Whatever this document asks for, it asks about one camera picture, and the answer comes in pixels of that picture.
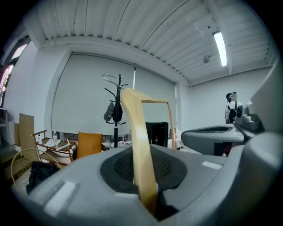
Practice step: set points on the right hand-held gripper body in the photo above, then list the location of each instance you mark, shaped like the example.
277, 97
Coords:
267, 106

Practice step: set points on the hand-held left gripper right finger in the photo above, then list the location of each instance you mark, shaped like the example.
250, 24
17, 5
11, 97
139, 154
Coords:
247, 187

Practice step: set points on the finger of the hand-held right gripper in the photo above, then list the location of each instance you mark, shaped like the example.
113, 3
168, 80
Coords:
205, 138

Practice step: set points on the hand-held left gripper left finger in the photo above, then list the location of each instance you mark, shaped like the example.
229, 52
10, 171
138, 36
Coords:
84, 194

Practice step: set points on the wooden hanger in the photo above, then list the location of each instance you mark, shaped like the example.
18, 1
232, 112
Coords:
139, 141

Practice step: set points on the white curved plastic handle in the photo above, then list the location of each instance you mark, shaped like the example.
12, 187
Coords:
64, 144

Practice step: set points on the black clothes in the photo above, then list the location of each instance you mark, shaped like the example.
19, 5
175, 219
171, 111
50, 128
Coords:
42, 174

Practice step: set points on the black mini fridge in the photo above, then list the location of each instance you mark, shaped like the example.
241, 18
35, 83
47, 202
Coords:
159, 130

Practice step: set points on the orange cushion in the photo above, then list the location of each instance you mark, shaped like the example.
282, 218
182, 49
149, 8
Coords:
89, 145

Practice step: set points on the red bottle inside fridge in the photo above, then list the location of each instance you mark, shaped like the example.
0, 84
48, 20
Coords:
156, 140

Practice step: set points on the clear water bottle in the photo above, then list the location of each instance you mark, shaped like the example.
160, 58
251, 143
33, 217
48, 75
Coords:
55, 139

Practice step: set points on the black coat rack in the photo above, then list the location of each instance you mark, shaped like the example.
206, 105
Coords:
115, 134

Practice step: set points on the small white blue-capped bottle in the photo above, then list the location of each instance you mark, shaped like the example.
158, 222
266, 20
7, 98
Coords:
40, 139

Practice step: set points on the ceiling tube light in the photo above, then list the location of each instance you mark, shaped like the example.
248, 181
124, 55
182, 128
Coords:
220, 48

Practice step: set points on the small ceiling fixture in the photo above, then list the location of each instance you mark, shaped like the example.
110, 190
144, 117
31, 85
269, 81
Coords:
207, 59

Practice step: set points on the brown cardboard sheet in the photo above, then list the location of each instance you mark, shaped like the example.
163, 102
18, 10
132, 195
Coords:
26, 132

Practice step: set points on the grey cap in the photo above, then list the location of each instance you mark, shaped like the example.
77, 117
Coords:
108, 112

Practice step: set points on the black cap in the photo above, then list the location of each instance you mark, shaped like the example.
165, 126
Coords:
117, 112

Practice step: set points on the clear blind pull rod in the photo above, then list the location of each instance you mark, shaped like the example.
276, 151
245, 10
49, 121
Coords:
134, 77

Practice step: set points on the white roller blind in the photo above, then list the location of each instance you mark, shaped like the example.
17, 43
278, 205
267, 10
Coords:
88, 88

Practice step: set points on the wooden cart with gold frame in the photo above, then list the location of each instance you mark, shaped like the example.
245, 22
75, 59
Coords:
44, 154

